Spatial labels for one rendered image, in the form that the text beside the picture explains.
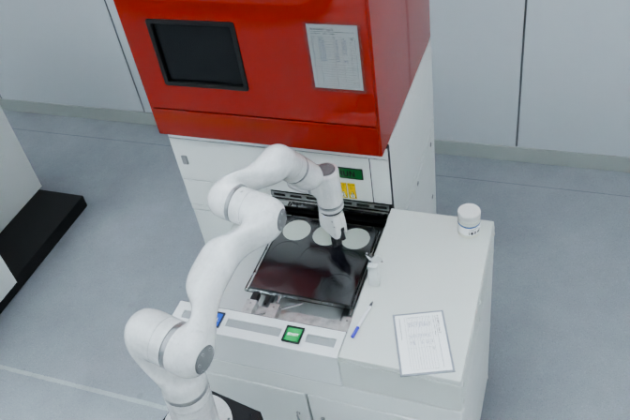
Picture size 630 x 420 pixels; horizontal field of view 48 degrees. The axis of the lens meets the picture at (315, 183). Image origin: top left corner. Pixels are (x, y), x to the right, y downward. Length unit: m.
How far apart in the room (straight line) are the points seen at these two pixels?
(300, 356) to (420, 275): 0.45
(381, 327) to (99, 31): 3.07
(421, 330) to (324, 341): 0.28
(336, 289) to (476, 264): 0.45
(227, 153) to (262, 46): 0.54
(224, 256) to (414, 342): 0.62
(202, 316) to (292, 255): 0.76
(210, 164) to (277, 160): 0.77
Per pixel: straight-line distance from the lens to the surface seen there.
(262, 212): 1.75
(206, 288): 1.73
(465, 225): 2.26
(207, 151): 2.54
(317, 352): 2.05
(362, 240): 2.40
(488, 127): 3.99
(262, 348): 2.13
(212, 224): 2.82
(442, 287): 2.16
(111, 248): 4.03
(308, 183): 2.01
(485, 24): 3.65
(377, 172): 2.32
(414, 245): 2.28
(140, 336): 1.74
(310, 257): 2.38
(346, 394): 2.18
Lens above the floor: 2.62
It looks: 40 degrees down
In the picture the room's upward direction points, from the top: 10 degrees counter-clockwise
